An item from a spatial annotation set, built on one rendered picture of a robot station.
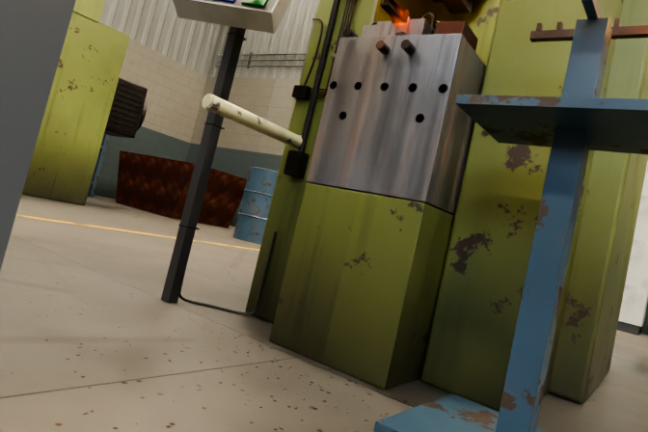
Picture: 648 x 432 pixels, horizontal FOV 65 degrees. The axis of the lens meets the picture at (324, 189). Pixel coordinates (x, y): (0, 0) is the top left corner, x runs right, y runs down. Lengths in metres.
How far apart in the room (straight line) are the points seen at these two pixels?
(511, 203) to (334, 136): 0.52
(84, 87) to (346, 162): 4.93
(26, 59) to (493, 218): 1.16
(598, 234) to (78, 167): 5.27
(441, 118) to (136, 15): 9.57
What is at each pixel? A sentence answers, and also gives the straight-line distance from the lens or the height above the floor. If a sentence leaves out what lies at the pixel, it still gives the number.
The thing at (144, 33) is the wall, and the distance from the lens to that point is 10.70.
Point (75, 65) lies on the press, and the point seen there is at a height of 1.44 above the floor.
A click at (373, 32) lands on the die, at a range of 1.60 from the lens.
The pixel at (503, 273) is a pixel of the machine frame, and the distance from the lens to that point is 1.42.
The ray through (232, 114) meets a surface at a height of 0.61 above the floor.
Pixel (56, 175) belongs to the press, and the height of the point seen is 0.26.
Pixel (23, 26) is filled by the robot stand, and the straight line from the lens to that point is 0.59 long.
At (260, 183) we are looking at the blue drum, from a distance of 6.05.
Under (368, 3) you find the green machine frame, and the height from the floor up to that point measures 1.13.
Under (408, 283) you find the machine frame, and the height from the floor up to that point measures 0.26.
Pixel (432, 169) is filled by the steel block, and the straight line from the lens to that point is 1.30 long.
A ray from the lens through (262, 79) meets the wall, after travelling 10.41.
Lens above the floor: 0.35
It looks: 4 degrees up
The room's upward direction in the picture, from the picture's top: 13 degrees clockwise
